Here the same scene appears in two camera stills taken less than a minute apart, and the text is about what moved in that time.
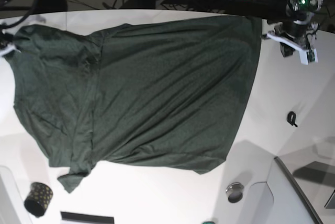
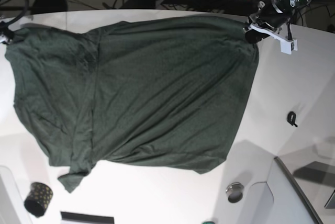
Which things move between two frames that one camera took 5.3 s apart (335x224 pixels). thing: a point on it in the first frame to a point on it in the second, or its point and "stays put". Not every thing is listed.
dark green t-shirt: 169,92 stays put
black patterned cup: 38,198 stays put
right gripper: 293,33 to 269,19
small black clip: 291,116 stays put
